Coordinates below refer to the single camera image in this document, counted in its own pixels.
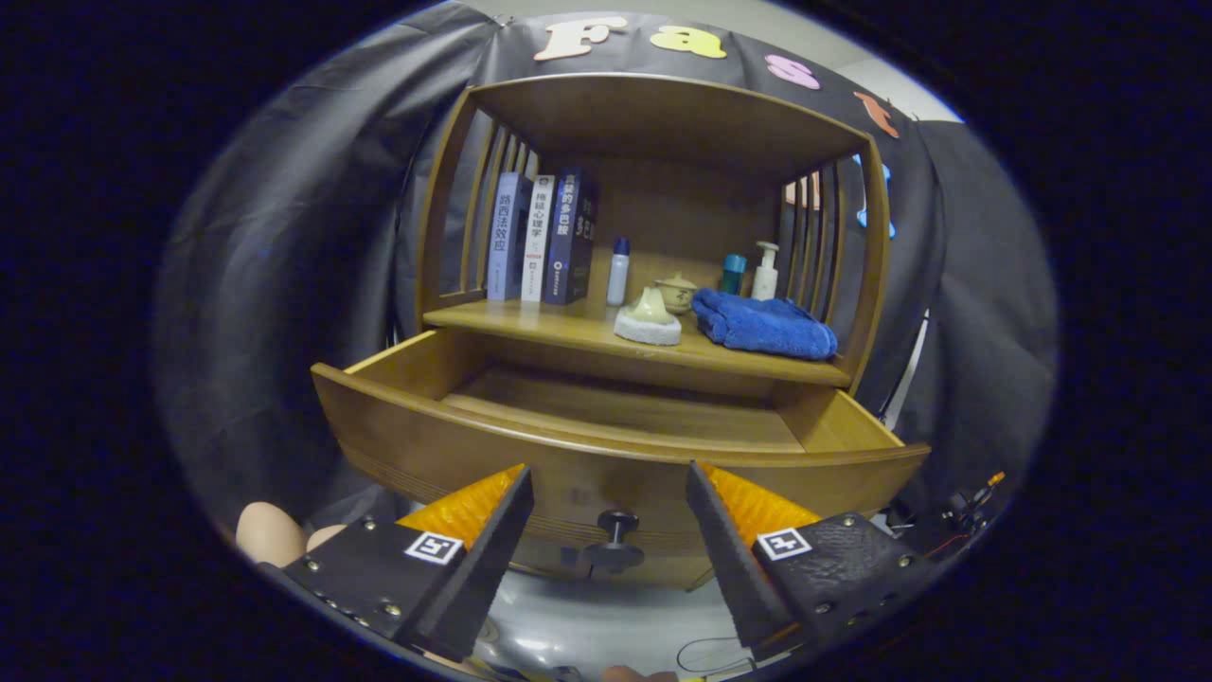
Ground white bottle with blue cap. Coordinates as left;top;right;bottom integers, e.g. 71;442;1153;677
606;237;632;307

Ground orange and black tool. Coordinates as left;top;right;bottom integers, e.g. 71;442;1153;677
942;471;1007;531

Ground black backdrop cloth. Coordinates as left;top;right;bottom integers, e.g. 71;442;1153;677
151;5;1060;560

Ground pale green scrubber white base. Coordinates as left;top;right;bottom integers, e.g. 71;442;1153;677
614;286;683;347

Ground white book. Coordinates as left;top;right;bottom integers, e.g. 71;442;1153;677
520;174;556;304

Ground white pump bottle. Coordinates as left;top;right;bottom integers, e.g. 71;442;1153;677
751;242;781;302

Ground dark blue book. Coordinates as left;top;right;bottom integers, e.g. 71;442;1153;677
543;169;599;307

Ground light blue book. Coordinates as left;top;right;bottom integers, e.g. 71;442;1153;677
486;171;531;302

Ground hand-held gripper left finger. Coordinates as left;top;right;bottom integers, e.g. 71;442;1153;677
282;464;536;664

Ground black floor cables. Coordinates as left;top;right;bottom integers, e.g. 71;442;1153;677
674;637;758;675

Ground blue folded towel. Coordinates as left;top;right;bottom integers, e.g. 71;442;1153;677
691;288;840;362

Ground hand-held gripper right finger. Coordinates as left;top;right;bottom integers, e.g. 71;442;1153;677
686;460;948;662

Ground beige lidded teacup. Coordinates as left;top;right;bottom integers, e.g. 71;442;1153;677
653;272;700;315

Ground wooden countertop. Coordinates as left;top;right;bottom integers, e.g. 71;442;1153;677
423;298;853;389

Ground wooden cabinet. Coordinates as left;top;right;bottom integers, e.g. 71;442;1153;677
415;74;893;397

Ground black drawer knob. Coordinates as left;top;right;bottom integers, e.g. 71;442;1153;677
579;510;647;575

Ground wooden drawer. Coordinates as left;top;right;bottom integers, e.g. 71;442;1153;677
311;327;934;593

